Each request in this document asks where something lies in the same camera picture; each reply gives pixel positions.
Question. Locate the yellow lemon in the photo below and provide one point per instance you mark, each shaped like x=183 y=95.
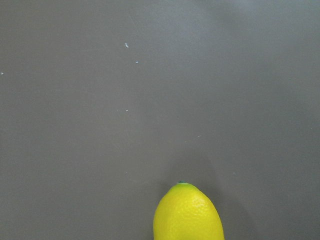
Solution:
x=186 y=213

